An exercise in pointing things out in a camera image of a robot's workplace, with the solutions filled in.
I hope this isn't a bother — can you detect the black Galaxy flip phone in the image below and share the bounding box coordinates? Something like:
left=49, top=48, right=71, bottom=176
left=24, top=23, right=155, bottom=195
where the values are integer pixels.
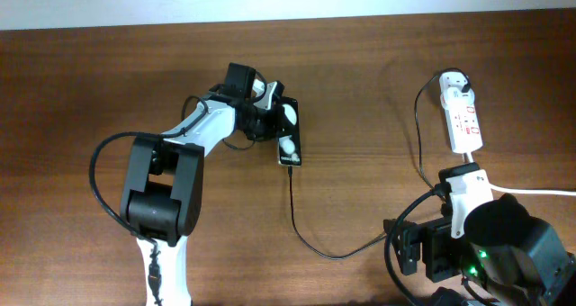
left=277, top=97, right=302, bottom=167

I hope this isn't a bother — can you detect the black USB charging cable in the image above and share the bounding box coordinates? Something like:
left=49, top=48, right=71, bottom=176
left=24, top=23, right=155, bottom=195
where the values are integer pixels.
left=286, top=67, right=473, bottom=261

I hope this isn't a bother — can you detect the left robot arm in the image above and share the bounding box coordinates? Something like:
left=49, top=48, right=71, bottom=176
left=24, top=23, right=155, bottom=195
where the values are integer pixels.
left=120, top=63, right=302, bottom=305

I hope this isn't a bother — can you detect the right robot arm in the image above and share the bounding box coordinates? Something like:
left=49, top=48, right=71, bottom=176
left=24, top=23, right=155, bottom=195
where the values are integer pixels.
left=383, top=193, right=575, bottom=305

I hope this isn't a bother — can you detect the white USB charger adapter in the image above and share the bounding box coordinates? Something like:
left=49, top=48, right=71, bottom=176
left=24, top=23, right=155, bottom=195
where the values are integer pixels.
left=439, top=71, right=475, bottom=110

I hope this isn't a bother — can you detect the white power strip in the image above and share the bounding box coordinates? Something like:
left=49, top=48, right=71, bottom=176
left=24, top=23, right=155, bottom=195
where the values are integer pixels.
left=443, top=103, right=483, bottom=154

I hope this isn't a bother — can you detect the white power strip cord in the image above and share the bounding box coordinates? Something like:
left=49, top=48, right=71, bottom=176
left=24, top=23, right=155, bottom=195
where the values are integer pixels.
left=464, top=151, right=576, bottom=197

